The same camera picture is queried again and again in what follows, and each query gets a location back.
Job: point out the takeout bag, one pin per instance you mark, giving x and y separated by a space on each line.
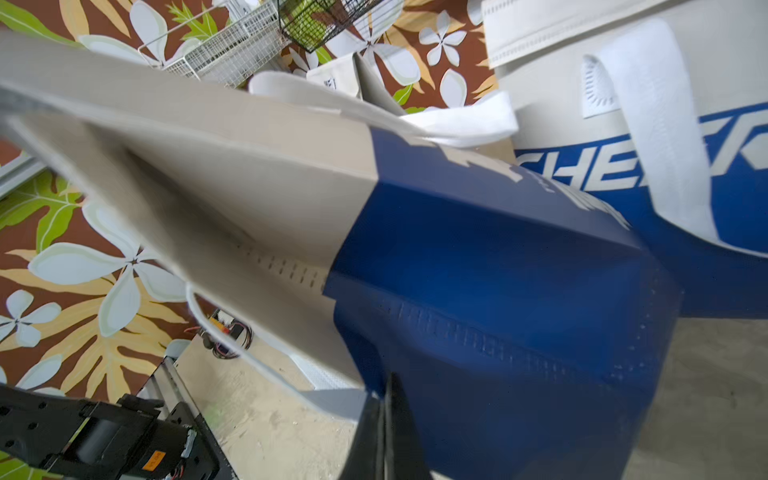
352 75
658 108
526 321

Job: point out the black wire basket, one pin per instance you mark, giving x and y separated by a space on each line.
312 23

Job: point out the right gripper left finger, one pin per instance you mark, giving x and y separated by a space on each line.
366 458

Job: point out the white wire basket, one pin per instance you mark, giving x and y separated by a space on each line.
224 43

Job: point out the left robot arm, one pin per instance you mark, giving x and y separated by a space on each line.
134 438

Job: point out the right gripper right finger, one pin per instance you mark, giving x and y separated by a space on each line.
403 452

